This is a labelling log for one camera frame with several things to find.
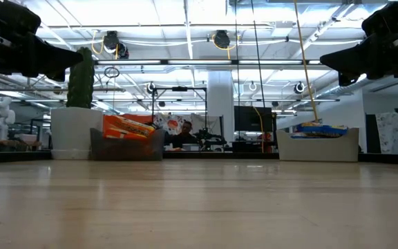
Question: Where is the light grey bin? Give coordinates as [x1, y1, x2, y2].
[276, 127, 360, 163]

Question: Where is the long ceiling light bar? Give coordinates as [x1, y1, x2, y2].
[95, 59, 319, 66]

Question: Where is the orange Maruchan ramen packet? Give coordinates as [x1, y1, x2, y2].
[102, 114, 156, 138]
[102, 128, 149, 141]

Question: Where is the black hanging cable loop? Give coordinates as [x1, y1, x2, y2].
[104, 66, 121, 79]

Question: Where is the yellow cable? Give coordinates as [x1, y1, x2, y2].
[292, 0, 321, 124]

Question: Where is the green cactus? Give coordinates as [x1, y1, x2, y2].
[66, 46, 95, 109]

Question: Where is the black frame rig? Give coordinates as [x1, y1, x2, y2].
[150, 86, 209, 142]

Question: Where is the white robot figure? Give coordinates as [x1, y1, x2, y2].
[0, 95, 16, 141]

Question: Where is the thin black cable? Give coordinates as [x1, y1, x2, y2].
[234, 0, 240, 138]

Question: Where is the black upright panel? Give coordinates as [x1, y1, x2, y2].
[365, 113, 381, 154]

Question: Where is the colourful floral cloth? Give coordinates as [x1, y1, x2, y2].
[153, 113, 195, 138]

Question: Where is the black aluminium table frame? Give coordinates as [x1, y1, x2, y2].
[0, 151, 398, 166]

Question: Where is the dark grey bin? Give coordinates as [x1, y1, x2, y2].
[90, 127, 166, 162]

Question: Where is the white building column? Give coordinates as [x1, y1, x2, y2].
[207, 71, 235, 141]

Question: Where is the black monitor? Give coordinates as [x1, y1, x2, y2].
[234, 105, 278, 133]

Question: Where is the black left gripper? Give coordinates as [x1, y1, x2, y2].
[0, 0, 84, 83]

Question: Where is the person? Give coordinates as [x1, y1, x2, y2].
[166, 120, 200, 150]

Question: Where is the black cable with coil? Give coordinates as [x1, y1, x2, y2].
[249, 0, 267, 109]

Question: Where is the white hexagonal planter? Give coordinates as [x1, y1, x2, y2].
[50, 106, 104, 160]

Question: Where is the white patterned cloth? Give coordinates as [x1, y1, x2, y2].
[375, 111, 398, 155]

